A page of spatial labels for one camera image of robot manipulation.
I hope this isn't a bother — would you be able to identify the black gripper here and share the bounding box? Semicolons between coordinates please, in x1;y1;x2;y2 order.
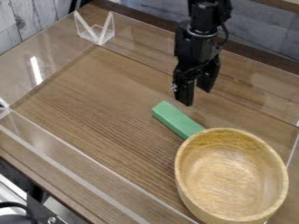
171;25;225;107

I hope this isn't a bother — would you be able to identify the green rectangular block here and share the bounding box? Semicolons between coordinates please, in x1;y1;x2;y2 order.
151;101;205;139

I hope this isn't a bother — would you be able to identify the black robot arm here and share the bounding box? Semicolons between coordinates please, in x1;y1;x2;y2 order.
173;0;233;106

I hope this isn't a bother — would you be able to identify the wooden bowl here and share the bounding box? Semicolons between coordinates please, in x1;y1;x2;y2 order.
174;128;289;224

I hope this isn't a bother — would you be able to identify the clear acrylic corner bracket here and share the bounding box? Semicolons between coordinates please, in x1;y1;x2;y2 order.
74;11;115;46

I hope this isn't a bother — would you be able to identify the clear acrylic tray wall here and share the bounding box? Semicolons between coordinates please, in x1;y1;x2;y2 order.
0;4;299;224

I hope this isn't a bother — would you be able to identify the black metal bracket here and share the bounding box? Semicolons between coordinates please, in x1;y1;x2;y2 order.
27;194;61;224

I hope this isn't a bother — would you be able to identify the black cable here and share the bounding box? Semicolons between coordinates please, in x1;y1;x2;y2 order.
0;200;39;224

